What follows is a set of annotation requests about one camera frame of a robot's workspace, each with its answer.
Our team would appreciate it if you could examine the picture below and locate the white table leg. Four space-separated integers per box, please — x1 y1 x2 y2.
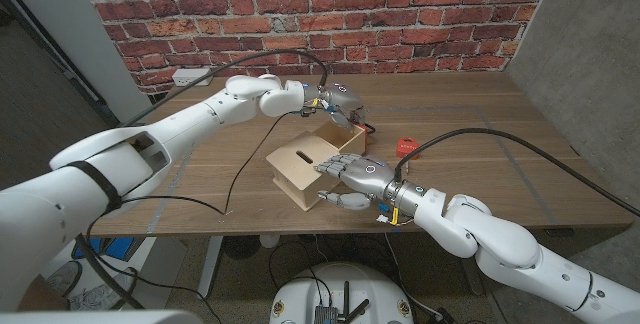
196 235 225 301

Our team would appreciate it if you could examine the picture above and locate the white robot torso edge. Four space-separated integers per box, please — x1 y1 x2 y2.
0 308 204 324

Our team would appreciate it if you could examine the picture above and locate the red block with metal pin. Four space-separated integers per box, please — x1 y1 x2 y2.
395 136 421 161

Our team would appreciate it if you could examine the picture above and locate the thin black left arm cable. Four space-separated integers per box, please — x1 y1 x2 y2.
84 111 290 324

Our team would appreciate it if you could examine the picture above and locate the wooden box with slot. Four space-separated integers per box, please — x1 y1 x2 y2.
264 131 346 213

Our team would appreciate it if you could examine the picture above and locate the small grey computer box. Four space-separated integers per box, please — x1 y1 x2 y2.
313 305 340 324

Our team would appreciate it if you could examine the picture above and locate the white floor cable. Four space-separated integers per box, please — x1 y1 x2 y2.
383 233 444 318

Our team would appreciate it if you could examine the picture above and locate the blue foot pedal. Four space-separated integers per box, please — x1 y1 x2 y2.
74 237 104 260
105 237 135 260

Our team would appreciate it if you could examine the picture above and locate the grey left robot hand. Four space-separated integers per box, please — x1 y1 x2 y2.
304 82 367 130

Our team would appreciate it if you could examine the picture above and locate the white power outlet strip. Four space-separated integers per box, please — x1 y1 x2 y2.
171 67 214 88

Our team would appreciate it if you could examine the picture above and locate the wooden drawer with red front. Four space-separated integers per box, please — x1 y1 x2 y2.
313 121 374 158

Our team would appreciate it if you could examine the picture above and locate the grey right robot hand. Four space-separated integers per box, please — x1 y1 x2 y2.
313 152 426 213

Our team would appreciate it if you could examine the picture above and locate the person with grey sneakers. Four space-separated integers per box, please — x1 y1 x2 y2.
19 258 136 311

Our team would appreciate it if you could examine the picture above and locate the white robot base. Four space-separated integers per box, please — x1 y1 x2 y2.
268 261 416 324

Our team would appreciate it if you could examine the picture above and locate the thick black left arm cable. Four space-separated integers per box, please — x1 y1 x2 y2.
74 48 329 311

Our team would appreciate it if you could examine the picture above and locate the tilted black antenna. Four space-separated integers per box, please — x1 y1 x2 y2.
347 298 371 324

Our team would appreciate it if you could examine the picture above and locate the black floor plug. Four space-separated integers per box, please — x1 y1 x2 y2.
430 306 459 324

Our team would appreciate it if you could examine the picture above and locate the black cable on base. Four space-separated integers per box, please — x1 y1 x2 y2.
268 240 334 310

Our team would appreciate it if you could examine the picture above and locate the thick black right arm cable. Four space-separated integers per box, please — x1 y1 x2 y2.
393 126 640 218

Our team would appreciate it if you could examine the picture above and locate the grey table leg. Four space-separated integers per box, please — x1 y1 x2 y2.
457 256 485 298

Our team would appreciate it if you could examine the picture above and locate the dark round floor object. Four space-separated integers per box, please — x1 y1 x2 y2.
222 236 261 261

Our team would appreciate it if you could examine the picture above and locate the red brick printed backdrop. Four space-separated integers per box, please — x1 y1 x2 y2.
71 0 561 96

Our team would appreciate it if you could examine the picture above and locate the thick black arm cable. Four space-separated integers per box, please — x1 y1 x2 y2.
393 126 640 218
74 48 329 311

